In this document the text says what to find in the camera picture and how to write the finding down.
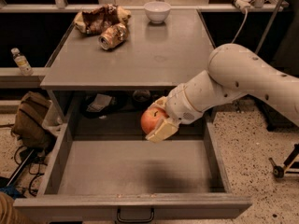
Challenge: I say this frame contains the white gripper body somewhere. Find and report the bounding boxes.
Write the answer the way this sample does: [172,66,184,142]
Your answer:
[165,84,203,124]

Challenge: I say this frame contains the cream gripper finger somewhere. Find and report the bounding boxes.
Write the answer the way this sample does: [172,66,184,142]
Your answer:
[145,117,179,143]
[149,96,167,110]

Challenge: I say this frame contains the red apple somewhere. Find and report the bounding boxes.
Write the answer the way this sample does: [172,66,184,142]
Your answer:
[140,107,168,134]

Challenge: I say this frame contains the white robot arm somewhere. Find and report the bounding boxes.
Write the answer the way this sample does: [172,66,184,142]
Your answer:
[146,43,299,143]

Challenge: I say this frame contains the open grey top drawer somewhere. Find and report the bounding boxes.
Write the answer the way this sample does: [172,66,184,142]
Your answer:
[15,121,251,222]

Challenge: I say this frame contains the dark round container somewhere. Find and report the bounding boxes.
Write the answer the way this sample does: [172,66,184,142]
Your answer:
[132,90,151,106]

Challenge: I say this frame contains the black bag behind cabinet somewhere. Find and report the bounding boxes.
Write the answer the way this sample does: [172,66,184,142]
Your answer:
[79,91,128,119]

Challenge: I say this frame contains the grey metal cabinet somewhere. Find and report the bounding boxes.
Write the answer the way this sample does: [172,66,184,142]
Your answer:
[41,9,214,140]

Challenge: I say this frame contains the crushed gold soda can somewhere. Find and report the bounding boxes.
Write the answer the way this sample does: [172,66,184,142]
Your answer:
[99,23,129,50]

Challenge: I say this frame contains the white ceramic bowl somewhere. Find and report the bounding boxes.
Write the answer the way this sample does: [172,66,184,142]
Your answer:
[144,1,171,23]

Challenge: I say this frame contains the crumpled brown chip bag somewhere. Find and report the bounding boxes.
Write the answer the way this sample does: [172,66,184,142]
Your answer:
[74,4,131,35]

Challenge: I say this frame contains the black wheeled stand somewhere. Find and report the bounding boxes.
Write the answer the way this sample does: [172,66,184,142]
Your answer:
[269,144,299,178]

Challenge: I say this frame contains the brown canvas backpack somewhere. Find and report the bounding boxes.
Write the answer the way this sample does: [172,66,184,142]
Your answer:
[11,91,55,150]

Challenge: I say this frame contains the clear plastic water bottle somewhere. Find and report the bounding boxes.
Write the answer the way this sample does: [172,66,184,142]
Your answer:
[11,48,34,76]

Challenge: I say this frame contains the black drawer handle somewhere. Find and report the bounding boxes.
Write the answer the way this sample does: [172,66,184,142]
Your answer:
[116,208,155,224]

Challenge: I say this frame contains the white cable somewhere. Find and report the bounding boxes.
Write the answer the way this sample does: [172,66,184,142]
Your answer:
[231,7,249,45]

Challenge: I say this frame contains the black floor cables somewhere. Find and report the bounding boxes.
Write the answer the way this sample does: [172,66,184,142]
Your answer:
[12,145,48,198]

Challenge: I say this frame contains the grey metal rail ledge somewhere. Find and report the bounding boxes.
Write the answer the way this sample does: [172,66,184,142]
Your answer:
[0,67,50,89]

